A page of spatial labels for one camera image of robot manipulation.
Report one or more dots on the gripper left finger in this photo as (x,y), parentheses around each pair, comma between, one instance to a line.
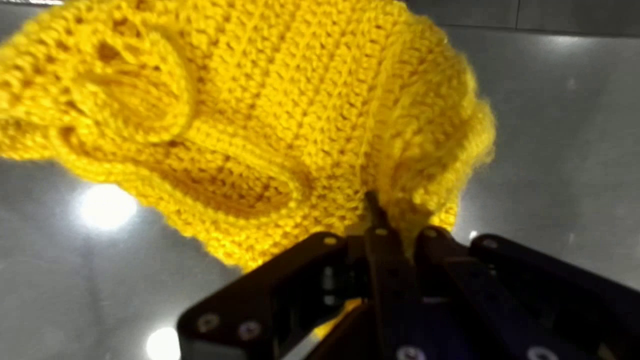
(300,280)

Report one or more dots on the yellow knitted cloth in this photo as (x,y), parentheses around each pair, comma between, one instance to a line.
(260,110)

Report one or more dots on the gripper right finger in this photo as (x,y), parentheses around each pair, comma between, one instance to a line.
(525,295)

